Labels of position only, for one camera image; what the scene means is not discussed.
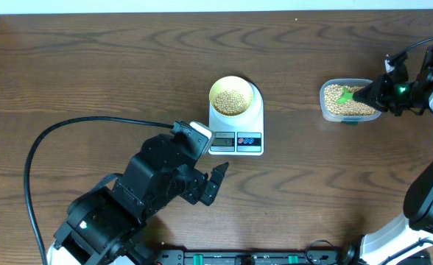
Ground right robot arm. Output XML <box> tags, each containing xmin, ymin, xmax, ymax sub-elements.
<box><xmin>338</xmin><ymin>45</ymin><xmax>433</xmax><ymax>264</ymax></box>

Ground left black cable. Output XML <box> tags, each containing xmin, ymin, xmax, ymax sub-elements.
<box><xmin>23</xmin><ymin>116</ymin><xmax>175</xmax><ymax>265</ymax></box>

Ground white digital kitchen scale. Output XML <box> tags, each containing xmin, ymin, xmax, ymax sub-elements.
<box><xmin>208</xmin><ymin>82</ymin><xmax>264</xmax><ymax>156</ymax></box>

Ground clear plastic container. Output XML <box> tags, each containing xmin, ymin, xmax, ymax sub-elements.
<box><xmin>320</xmin><ymin>78</ymin><xmax>381</xmax><ymax>122</ymax></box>

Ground green plastic measuring spoon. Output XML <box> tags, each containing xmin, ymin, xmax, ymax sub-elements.
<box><xmin>336</xmin><ymin>86</ymin><xmax>353</xmax><ymax>105</ymax></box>

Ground yellow plastic bowl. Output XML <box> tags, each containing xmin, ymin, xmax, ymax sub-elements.
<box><xmin>209</xmin><ymin>76</ymin><xmax>253</xmax><ymax>113</ymax></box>

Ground soybeans in container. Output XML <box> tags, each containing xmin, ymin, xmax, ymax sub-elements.
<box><xmin>324</xmin><ymin>84</ymin><xmax>376</xmax><ymax>116</ymax></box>

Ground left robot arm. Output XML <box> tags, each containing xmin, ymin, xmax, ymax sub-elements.
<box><xmin>52</xmin><ymin>132</ymin><xmax>229</xmax><ymax>264</ymax></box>

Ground black cable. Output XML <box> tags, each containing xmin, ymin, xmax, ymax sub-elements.
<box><xmin>23</xmin><ymin>116</ymin><xmax>175</xmax><ymax>265</ymax></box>
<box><xmin>389</xmin><ymin>35</ymin><xmax>433</xmax><ymax>62</ymax></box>

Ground green lid under container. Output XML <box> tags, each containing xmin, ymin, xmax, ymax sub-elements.
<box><xmin>341</xmin><ymin>121</ymin><xmax>359</xmax><ymax>126</ymax></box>

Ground right black cable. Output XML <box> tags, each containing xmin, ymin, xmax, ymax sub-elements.
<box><xmin>389</xmin><ymin>35</ymin><xmax>433</xmax><ymax>62</ymax></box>

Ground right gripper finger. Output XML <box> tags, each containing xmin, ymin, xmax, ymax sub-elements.
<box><xmin>353</xmin><ymin>93</ymin><xmax>388</xmax><ymax>113</ymax></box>
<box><xmin>353</xmin><ymin>75</ymin><xmax>384</xmax><ymax>98</ymax></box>

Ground soybeans in bowl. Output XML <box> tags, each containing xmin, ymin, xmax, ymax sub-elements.
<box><xmin>214</xmin><ymin>90</ymin><xmax>249</xmax><ymax>116</ymax></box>

